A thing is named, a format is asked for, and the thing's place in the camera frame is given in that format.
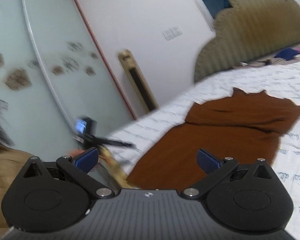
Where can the yellow patterned cloth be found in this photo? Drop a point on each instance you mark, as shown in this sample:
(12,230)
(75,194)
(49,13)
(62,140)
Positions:
(115,166)

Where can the white script-printed quilt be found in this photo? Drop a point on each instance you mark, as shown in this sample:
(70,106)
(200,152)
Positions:
(240,80)

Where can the dark blue cloth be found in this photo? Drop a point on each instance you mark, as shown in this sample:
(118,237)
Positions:
(288,53)

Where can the gold tower air conditioner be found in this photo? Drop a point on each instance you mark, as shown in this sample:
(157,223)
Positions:
(137,80)

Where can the person's tan jacket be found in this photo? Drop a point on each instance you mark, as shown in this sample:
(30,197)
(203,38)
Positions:
(5,170)

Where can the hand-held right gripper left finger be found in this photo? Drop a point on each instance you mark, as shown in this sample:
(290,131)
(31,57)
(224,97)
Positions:
(86,161)

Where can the brown knit sweater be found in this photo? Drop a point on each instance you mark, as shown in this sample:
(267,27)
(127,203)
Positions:
(215,130)

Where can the frosted glass wardrobe door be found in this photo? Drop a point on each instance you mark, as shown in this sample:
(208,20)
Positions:
(52,67)

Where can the white charger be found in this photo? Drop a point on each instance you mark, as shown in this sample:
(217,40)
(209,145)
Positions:
(242,64)

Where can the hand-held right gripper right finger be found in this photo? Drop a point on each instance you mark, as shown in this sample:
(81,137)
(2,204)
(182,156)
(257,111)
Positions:
(208,162)

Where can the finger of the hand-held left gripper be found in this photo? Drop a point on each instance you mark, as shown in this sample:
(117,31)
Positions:
(115,143)

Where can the small white object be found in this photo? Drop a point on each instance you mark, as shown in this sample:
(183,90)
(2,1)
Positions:
(298,56)

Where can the olive padded bed headboard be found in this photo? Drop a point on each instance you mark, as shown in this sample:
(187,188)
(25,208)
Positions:
(252,30)

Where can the white wall socket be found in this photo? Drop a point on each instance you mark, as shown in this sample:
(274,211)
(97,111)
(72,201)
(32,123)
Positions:
(168,35)
(177,31)

